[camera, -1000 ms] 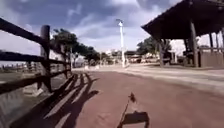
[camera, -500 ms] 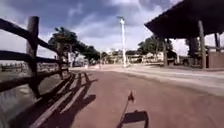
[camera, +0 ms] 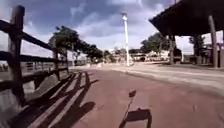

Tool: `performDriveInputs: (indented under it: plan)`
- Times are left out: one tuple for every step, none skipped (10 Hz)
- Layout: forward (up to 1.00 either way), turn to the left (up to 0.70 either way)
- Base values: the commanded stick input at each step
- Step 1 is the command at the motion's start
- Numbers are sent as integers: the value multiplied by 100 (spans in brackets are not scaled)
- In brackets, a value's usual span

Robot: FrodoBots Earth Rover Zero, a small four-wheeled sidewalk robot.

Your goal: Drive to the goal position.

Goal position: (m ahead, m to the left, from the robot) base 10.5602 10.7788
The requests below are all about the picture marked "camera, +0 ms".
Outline red paved path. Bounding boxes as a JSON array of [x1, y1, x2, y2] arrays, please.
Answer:
[[29, 67, 224, 128]]

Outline distant buildings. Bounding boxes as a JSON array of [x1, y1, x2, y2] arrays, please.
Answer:
[[103, 49, 175, 63]]

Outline row of trees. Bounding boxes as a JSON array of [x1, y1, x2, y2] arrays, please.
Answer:
[[49, 25, 105, 66]]

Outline pale concrete ledge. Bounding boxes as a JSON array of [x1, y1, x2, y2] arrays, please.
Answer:
[[0, 70, 92, 128]]

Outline roofed open shelter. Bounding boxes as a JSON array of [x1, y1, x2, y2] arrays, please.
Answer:
[[148, 0, 224, 69]]

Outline pale lamp post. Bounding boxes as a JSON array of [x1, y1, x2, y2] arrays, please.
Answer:
[[121, 12, 131, 67]]

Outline dark wooden rail fence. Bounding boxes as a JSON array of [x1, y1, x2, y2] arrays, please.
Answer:
[[0, 4, 71, 108]]

